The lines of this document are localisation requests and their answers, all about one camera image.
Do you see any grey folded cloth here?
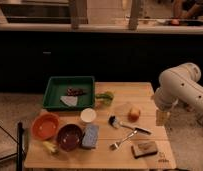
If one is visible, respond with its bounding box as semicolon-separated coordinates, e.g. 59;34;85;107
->
60;96;78;106

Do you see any brown wooden block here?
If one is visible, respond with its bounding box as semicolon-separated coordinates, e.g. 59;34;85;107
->
131;141;158;159

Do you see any person in background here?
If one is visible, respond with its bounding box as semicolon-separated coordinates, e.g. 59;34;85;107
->
170;0;203;26

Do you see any orange red bowl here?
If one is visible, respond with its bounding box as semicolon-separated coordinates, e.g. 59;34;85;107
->
31;113;59;141

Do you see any green plastic tray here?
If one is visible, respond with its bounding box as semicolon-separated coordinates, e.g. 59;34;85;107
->
43;76;95;110

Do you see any white small cup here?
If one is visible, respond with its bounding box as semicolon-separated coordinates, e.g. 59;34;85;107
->
80;108;97;123

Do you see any dark maroon bowl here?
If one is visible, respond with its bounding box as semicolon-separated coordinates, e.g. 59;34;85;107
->
56;124;83;152

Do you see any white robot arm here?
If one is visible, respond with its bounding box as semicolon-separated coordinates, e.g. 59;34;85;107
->
153;63;203;127

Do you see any dark red grapes bunch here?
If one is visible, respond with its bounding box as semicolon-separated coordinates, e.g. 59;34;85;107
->
67;88;86;96

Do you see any black dish brush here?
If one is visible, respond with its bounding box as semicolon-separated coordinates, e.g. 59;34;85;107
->
108;116;152;135

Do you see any red yellow apple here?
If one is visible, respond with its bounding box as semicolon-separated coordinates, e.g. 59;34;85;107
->
128;108;141;122

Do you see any blue sponge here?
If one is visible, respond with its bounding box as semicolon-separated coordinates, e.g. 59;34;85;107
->
82;124;99;149

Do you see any silver fork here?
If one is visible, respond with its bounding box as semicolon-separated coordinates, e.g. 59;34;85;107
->
109;130;138;150

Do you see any black chair frame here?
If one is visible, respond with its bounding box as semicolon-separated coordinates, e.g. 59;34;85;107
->
0;122;26;171

